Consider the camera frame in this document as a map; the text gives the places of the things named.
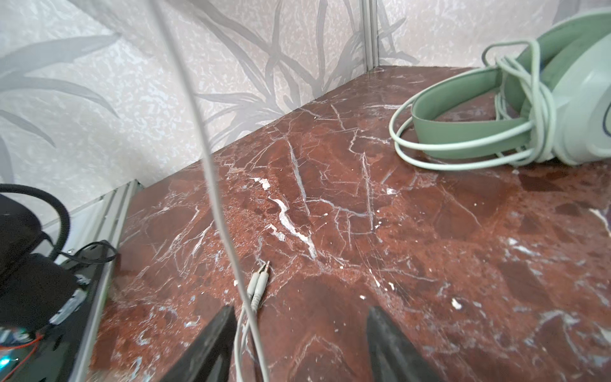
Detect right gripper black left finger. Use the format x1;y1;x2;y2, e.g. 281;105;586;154
161;306;237;382

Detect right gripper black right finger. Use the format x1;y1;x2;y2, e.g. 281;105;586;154
366;307;442;382

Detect mint green headphones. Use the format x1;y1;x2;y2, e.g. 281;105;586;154
388;9;610;171

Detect white headphone cable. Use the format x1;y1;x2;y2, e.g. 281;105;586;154
147;0;272;382

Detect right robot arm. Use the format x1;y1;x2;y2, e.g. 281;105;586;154
1;184;443;381

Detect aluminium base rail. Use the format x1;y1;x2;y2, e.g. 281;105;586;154
0;178;144;382

